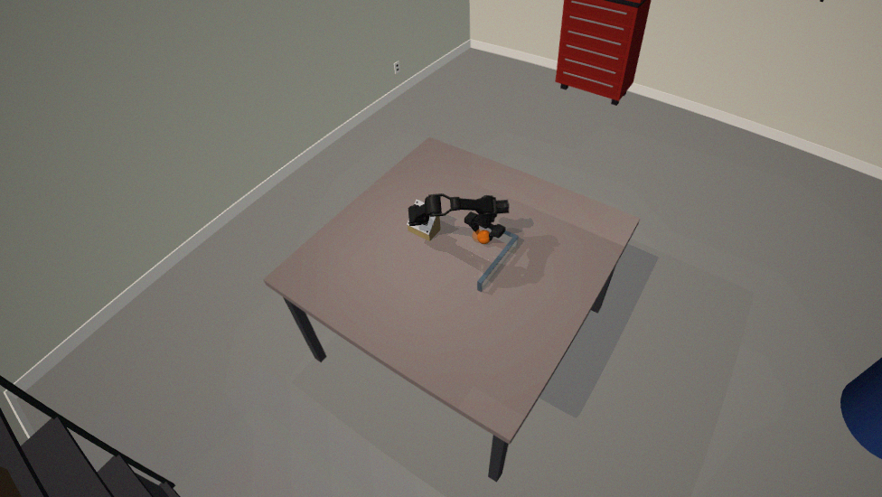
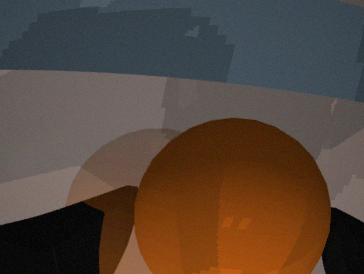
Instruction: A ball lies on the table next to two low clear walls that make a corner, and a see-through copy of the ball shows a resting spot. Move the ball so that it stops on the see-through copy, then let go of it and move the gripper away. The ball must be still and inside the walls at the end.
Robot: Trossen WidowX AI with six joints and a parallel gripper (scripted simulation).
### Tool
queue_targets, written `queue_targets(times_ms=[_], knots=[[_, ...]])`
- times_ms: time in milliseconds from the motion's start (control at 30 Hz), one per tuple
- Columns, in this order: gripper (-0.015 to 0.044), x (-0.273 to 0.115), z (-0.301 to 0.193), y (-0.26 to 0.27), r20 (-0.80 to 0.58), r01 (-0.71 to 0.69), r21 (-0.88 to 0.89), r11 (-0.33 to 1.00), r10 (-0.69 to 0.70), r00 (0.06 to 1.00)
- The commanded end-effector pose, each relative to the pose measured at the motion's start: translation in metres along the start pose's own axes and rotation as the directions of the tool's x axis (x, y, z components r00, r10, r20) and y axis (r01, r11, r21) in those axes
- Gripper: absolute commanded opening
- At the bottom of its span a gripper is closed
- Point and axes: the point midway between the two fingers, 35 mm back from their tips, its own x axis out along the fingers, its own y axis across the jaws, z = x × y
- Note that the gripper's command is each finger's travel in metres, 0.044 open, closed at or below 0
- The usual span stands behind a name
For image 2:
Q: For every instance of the orange ball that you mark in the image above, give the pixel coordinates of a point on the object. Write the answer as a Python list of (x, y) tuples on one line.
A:
[(132, 179), (250, 200)]

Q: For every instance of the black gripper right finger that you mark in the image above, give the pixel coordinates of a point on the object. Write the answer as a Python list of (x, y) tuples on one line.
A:
[(343, 251)]

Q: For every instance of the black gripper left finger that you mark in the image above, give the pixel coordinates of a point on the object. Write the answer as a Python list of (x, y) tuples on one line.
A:
[(63, 241)]

